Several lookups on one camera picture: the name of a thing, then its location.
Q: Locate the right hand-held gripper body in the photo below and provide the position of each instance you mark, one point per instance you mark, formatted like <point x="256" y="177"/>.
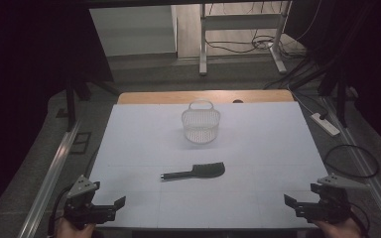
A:
<point x="330" y="206"/>

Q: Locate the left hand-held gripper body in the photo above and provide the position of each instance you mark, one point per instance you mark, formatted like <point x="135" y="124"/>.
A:
<point x="79" y="206"/>

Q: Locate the white plastic basket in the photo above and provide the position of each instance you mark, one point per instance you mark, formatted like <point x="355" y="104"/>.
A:
<point x="201" y="124"/>

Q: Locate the person's right hand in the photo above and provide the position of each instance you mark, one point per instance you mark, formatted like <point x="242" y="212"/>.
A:
<point x="340" y="229"/>

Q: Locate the person's left hand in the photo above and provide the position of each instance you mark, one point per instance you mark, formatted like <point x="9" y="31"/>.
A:
<point x="71" y="230"/>

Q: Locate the white table mat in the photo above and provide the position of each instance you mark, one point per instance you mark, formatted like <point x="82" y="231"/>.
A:
<point x="244" y="158"/>

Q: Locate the white power strip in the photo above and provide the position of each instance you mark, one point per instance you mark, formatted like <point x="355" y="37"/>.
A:
<point x="325" y="125"/>

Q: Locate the black plug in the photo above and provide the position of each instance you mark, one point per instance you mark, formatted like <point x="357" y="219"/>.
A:
<point x="324" y="115"/>

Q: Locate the black stand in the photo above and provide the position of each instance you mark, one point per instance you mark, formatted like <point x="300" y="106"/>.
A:
<point x="71" y="102"/>
<point x="341" y="99"/>

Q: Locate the wooden table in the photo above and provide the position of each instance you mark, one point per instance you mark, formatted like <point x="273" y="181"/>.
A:
<point x="165" y="97"/>

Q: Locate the aluminium rail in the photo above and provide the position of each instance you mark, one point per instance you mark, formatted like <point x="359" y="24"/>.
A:
<point x="363" y="162"/>
<point x="51" y="178"/>

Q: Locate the grey wall panel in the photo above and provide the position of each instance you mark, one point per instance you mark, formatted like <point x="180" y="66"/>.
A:
<point x="132" y="29"/>

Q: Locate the white metal desk frame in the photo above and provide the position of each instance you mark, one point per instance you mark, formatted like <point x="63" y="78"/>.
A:
<point x="241" y="21"/>

